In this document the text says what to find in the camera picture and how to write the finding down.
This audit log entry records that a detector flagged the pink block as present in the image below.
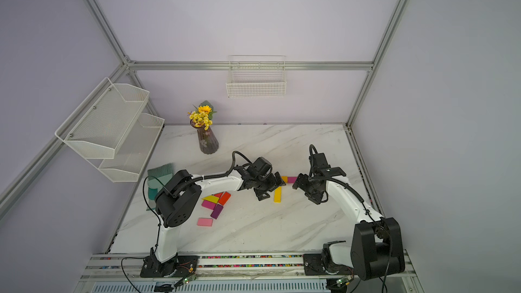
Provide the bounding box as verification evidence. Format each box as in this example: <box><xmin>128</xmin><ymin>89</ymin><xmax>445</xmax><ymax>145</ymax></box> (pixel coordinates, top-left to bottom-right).
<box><xmin>197</xmin><ymin>218</ymin><xmax>214</xmax><ymax>227</ymax></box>

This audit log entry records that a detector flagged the yellow flower bouquet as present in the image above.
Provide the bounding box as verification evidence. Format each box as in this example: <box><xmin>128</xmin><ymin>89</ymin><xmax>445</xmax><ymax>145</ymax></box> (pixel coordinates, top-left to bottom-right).
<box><xmin>188</xmin><ymin>100</ymin><xmax>217</xmax><ymax>131</ymax></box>

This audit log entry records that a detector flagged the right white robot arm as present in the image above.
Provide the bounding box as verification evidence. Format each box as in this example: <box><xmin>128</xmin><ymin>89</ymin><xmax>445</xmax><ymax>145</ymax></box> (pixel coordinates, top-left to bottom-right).
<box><xmin>293</xmin><ymin>145</ymin><xmax>406</xmax><ymax>280</ymax></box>

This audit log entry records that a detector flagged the aluminium frame back bar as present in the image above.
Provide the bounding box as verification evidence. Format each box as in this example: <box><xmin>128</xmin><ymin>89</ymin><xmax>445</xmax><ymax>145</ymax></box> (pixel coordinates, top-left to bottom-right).
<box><xmin>128</xmin><ymin>61</ymin><xmax>374</xmax><ymax>71</ymax></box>

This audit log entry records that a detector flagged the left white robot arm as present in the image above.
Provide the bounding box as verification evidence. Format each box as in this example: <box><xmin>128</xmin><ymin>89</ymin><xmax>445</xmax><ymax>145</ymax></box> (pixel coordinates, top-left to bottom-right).
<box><xmin>145</xmin><ymin>151</ymin><xmax>286</xmax><ymax>269</ymax></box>

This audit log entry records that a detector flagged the dark glass vase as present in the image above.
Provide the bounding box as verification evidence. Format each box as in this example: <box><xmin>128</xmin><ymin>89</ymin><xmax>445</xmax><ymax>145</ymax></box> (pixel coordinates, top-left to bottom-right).
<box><xmin>197</xmin><ymin>127</ymin><xmax>219</xmax><ymax>155</ymax></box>

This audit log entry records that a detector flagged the white two-tier mesh shelf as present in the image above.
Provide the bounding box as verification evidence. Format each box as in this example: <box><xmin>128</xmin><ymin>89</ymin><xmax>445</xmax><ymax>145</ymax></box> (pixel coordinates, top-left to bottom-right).
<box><xmin>55</xmin><ymin>78</ymin><xmax>164</xmax><ymax>183</ymax></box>

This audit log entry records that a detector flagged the white wire wall basket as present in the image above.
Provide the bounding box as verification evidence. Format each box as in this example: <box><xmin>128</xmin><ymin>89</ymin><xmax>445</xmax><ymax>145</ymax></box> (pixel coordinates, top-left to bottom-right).
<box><xmin>226</xmin><ymin>55</ymin><xmax>287</xmax><ymax>98</ymax></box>

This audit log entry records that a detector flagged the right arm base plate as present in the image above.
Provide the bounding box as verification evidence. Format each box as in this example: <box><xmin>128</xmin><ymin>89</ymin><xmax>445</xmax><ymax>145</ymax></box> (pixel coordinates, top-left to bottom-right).
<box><xmin>303</xmin><ymin>254</ymin><xmax>355</xmax><ymax>276</ymax></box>

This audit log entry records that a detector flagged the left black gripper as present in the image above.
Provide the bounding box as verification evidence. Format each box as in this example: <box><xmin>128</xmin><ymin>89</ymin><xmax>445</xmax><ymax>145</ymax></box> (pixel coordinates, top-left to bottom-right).
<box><xmin>254</xmin><ymin>171</ymin><xmax>286</xmax><ymax>202</ymax></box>

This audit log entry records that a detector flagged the magenta block in pile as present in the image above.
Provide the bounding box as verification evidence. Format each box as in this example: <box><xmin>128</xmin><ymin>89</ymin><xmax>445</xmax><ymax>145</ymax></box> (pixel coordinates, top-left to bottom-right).
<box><xmin>202</xmin><ymin>200</ymin><xmax>217</xmax><ymax>210</ymax></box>

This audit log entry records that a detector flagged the red block right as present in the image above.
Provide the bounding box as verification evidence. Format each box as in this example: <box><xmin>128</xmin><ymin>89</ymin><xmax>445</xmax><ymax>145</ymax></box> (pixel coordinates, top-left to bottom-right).
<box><xmin>218</xmin><ymin>192</ymin><xmax>231</xmax><ymax>206</ymax></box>

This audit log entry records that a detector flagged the yellow block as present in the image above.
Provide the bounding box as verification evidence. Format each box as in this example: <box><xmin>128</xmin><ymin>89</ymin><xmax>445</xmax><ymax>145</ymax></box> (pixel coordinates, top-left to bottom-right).
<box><xmin>274</xmin><ymin>187</ymin><xmax>282</xmax><ymax>203</ymax></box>
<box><xmin>203</xmin><ymin>195</ymin><xmax>220</xmax><ymax>204</ymax></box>

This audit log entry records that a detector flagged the purple block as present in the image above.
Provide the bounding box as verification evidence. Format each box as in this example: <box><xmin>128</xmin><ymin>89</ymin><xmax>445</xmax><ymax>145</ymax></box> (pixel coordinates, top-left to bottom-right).
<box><xmin>210</xmin><ymin>204</ymin><xmax>224</xmax><ymax>219</ymax></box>

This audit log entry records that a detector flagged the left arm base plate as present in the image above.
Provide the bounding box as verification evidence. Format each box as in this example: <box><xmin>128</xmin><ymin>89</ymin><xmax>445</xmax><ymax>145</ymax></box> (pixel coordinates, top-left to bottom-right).
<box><xmin>140</xmin><ymin>254</ymin><xmax>199</xmax><ymax>278</ymax></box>

